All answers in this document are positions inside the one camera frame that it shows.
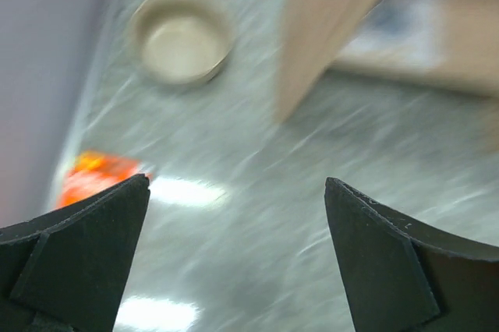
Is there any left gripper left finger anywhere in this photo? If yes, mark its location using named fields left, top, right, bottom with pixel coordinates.
left=1, top=174, right=150, bottom=331

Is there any wooden two-tier shelf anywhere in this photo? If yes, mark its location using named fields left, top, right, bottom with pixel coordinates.
left=275, top=0, right=498, bottom=147

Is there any beige ceramic bowl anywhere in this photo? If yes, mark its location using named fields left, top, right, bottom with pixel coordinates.
left=126, top=0, right=235, bottom=88

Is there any blue razor blister pack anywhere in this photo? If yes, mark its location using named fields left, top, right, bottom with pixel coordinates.
left=341, top=0, right=443, bottom=69

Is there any hidden orange razor box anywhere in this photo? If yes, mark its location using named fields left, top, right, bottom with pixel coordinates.
left=55, top=150, right=155, bottom=209

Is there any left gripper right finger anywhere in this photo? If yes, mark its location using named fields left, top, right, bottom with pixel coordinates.
left=324, top=178, right=498, bottom=331

